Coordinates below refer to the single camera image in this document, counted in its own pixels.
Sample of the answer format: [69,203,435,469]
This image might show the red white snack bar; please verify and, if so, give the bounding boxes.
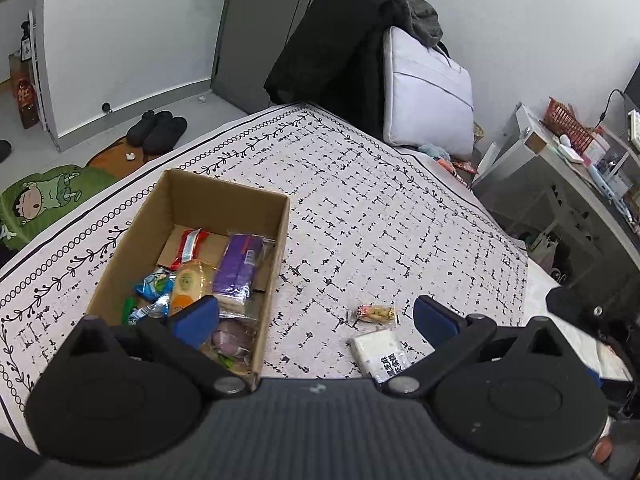
[169,228,212,271]

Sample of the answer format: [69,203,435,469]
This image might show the black clothing pile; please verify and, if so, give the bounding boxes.
[264,0,442,140]

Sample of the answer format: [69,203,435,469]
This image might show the small gold candy packet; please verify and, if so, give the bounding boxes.
[347,304,398,327]

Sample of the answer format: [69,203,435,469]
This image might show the cardboard box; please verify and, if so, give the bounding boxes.
[86,169,291,385]

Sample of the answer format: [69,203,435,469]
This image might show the white fluffy blanket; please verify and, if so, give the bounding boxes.
[522,259,632,382]

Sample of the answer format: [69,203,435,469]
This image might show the white desk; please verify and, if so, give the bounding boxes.
[472,103,639,307]

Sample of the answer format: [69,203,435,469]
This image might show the orange basket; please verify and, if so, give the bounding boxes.
[541,98,593,155]

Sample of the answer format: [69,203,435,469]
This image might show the black monitor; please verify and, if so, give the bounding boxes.
[623,64,640,113]

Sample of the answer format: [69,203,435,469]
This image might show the yellow orange cracker pack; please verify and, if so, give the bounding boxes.
[169,259,217,315]

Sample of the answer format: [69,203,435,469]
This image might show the grey white pillow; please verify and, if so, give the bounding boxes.
[383,27,474,160]

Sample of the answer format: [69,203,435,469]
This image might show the white keyboard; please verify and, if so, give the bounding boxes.
[627,110,640,151]

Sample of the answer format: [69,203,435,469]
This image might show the clear purple candy packet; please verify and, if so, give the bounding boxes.
[210,318,256,375]

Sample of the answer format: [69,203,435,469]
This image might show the black slippers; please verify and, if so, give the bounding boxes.
[126,110,188,156]

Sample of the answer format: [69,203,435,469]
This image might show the patterned white bed cover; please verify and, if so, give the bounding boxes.
[1,105,527,445]

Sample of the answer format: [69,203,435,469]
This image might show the green cartoon floor mat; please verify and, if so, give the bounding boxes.
[1,165,117,250]

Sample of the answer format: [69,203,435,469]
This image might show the blue snack packet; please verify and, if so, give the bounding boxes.
[126,266,176,325]

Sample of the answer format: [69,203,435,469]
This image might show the black white snack packet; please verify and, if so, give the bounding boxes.
[348,328,410,384]

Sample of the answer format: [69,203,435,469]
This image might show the purple wafer pack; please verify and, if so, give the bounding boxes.
[212,233,274,316]

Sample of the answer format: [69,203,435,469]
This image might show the green snack packet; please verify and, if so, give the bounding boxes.
[122,296,138,325]

